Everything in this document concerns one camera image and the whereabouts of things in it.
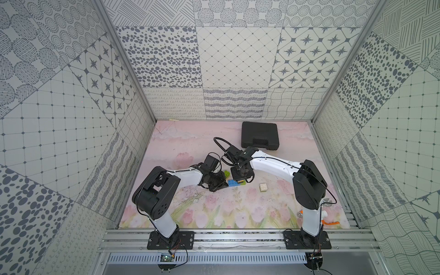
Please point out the white lego brick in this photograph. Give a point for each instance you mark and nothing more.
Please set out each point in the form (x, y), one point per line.
(263, 187)

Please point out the blue long lego brick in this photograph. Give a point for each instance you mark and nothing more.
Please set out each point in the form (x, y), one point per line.
(233, 183)

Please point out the aluminium rail frame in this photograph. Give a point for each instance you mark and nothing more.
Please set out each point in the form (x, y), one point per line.
(213, 240)

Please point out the black plastic tool case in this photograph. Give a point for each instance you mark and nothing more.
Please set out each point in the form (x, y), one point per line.
(260, 135)

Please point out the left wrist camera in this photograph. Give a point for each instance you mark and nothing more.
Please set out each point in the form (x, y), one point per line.
(212, 164)

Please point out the adjustable metal wrench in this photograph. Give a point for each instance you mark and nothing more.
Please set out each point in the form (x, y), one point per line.
(327, 202)

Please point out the orange handled tool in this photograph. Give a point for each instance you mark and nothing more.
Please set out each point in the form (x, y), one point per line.
(330, 223)

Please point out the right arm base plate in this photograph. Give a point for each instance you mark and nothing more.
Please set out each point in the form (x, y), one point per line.
(298, 240)

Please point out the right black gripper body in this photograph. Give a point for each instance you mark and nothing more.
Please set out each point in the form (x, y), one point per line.
(239, 175)

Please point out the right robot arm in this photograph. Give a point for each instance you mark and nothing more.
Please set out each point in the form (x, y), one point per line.
(308, 183)

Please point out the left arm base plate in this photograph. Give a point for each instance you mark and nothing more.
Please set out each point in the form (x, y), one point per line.
(180, 240)

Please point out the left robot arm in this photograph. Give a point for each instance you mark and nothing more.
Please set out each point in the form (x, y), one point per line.
(155, 195)

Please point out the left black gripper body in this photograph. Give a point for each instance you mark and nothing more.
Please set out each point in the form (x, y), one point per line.
(217, 180)

